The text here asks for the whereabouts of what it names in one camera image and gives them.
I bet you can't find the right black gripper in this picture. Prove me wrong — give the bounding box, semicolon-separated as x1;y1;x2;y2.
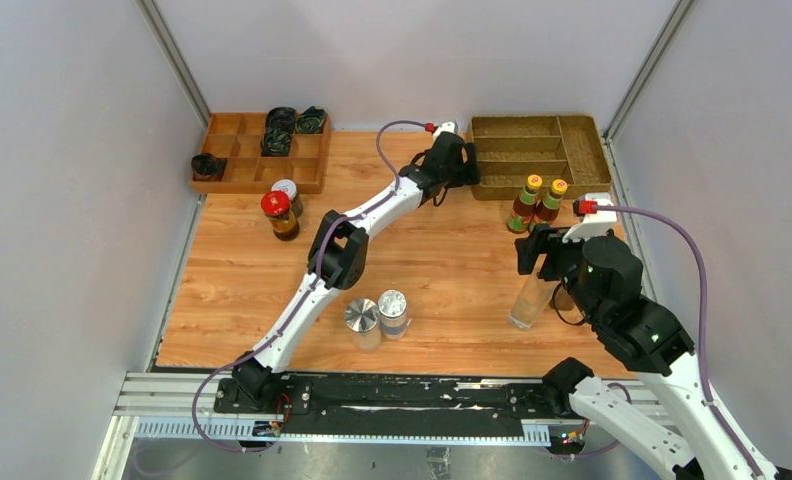
514;220;601;323

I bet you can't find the clear oil bottle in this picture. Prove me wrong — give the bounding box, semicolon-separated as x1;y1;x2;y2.
508;273;557;330

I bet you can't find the woven wicker divided tray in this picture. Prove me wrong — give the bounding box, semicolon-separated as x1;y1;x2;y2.
467;114;613;201

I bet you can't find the brownish glass oil bottle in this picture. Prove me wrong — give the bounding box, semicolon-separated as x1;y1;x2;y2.
550;285;575;311

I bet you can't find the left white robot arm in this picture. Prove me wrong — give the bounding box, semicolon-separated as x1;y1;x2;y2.
230;132;480;413

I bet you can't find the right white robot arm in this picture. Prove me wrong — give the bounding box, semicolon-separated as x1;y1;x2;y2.
514;225;792;479

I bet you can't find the left yellow-cap sauce bottle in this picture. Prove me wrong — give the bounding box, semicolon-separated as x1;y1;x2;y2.
506;174;543;234

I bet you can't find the yellow-cap sauce bottle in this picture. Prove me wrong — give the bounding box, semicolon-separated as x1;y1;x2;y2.
531;179;568;228
506;174;543;234

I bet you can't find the right yellow-cap sauce bottle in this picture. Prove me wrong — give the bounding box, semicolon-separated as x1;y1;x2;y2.
531;179;568;228

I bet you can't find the right silver-lid spice jar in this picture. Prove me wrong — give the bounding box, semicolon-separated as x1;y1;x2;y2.
377;290;410;340

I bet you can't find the silver-lid spice jar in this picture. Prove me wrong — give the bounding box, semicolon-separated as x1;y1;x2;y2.
344;298;382;353
377;290;410;340

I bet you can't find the green coiled item top-right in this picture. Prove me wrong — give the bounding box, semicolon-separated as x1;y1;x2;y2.
295;106;327;134

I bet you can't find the left silver-lid spice jar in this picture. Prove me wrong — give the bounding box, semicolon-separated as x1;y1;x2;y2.
344;298;382;353

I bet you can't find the white-lid sauce jar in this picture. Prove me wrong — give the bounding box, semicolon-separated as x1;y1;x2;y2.
271;179;304;219

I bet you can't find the dark coiled item middle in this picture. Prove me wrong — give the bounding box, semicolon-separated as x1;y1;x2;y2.
260;129;293;157

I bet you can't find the black coiled item top-middle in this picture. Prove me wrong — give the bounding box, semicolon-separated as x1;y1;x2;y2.
265;106;297;134

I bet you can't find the red-lid sauce jar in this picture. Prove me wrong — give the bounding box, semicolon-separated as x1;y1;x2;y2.
260;191;300;241

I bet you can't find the wooden compartment tray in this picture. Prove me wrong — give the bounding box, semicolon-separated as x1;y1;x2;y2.
190;112;332;195

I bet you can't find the black coiled item outside tray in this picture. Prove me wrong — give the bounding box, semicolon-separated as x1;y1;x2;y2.
190;153;227;182

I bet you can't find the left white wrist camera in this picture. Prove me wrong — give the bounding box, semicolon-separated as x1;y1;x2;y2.
431;121;459;139

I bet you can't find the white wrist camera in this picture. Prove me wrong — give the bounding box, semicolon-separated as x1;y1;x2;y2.
431;121;459;139
562;193;618;243

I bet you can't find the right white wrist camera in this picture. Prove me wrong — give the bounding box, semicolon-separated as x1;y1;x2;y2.
562;193;618;243

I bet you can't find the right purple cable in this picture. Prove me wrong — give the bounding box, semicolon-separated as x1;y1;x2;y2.
594;203;772;480

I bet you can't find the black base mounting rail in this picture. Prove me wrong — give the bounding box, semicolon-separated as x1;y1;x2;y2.
213;373;584;440

